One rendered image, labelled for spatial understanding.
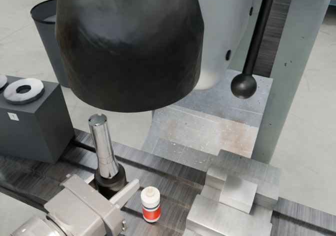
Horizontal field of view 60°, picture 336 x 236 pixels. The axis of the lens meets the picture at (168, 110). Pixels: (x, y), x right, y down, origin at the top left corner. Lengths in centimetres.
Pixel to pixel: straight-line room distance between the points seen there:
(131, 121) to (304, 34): 164
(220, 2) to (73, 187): 33
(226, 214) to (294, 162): 155
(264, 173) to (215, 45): 46
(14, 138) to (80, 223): 45
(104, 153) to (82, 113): 196
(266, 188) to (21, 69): 271
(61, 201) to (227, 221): 30
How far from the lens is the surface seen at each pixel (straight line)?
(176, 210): 72
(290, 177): 202
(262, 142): 102
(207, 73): 33
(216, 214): 59
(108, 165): 43
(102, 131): 38
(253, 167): 73
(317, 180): 208
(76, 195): 46
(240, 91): 34
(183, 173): 78
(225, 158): 73
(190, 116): 90
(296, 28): 78
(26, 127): 77
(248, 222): 60
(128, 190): 47
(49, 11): 272
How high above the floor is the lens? 153
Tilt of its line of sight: 42 degrees down
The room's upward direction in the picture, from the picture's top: straight up
